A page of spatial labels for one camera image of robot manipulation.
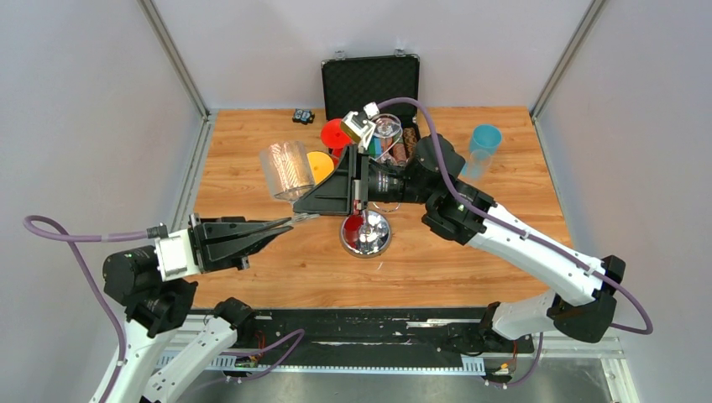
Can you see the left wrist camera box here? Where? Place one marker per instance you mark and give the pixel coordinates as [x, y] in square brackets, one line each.
[175, 255]

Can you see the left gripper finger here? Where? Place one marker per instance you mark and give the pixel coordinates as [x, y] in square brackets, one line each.
[242, 227]
[232, 247]

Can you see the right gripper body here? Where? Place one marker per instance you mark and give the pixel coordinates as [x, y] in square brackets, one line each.
[380, 184]

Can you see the yellow plastic wine glass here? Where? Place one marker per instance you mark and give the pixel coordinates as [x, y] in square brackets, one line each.
[321, 165]

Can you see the chrome wine glass rack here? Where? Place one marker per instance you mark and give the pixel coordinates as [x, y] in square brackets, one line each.
[366, 234]

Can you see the red plastic wine glass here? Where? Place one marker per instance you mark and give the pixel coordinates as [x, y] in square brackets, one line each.
[334, 139]

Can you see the black poker chip case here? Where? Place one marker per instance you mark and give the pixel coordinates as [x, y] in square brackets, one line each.
[350, 83]

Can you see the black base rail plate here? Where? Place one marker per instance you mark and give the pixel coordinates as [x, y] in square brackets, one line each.
[381, 338]

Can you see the clear champagne flute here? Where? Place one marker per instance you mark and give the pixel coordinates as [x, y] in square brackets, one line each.
[477, 164]

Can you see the clear wide ribbed glass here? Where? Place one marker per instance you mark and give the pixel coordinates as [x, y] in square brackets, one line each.
[287, 171]

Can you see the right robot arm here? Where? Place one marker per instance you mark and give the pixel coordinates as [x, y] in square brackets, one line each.
[580, 298]

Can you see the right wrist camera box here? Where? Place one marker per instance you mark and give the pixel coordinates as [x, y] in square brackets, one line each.
[360, 126]

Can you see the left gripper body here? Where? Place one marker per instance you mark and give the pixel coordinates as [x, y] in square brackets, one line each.
[198, 247]

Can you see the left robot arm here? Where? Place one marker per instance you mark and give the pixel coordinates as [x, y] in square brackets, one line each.
[150, 283]

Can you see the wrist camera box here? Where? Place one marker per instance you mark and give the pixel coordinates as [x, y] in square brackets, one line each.
[175, 255]
[360, 126]

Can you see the clear glass at rack back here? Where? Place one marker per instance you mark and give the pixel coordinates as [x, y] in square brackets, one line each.
[388, 129]

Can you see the small black blue toy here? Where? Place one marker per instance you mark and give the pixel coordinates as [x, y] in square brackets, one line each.
[303, 116]

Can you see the blue plastic wine glass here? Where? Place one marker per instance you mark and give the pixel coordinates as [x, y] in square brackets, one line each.
[484, 142]

